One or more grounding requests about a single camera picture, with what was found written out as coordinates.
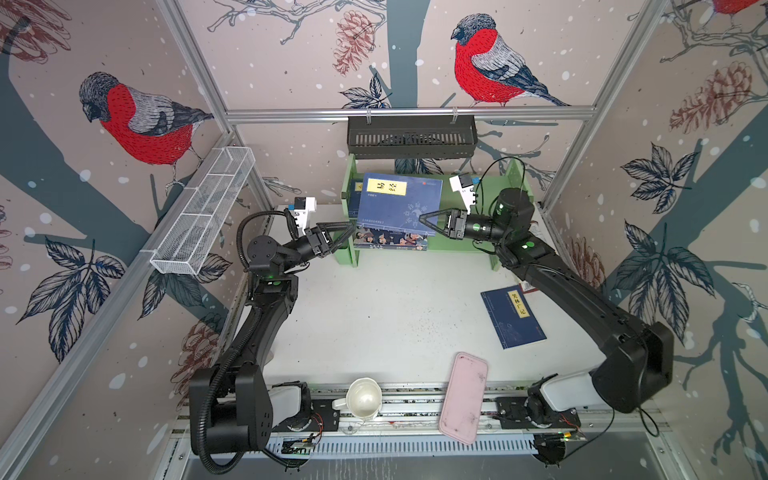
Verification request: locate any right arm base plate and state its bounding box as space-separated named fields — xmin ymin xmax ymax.
xmin=494 ymin=374 xmax=581 ymax=430

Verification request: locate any pink rectangular tray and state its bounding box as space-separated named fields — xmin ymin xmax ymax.
xmin=438 ymin=352 xmax=489 ymax=445

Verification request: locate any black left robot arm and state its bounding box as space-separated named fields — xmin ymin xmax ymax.
xmin=188 ymin=219 xmax=355 ymax=475

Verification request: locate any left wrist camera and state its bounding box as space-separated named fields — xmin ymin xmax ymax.
xmin=288 ymin=197 xmax=317 ymax=234

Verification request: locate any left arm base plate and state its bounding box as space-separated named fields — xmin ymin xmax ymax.
xmin=268 ymin=381 xmax=340 ymax=433

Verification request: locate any colourful cartoon cover book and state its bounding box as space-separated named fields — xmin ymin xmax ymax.
xmin=353 ymin=227 xmax=428 ymax=251

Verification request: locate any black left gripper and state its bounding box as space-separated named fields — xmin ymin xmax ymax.
xmin=280 ymin=227 xmax=353 ymax=277

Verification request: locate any black hanging basket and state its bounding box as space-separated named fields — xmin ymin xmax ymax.
xmin=347 ymin=115 xmax=478 ymax=159

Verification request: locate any white ceramic mug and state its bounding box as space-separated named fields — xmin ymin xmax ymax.
xmin=332 ymin=378 xmax=383 ymax=421

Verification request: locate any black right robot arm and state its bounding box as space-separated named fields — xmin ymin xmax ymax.
xmin=419 ymin=188 xmax=674 ymax=423

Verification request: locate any white wire mesh basket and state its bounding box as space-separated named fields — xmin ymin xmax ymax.
xmin=150 ymin=146 xmax=255 ymax=275

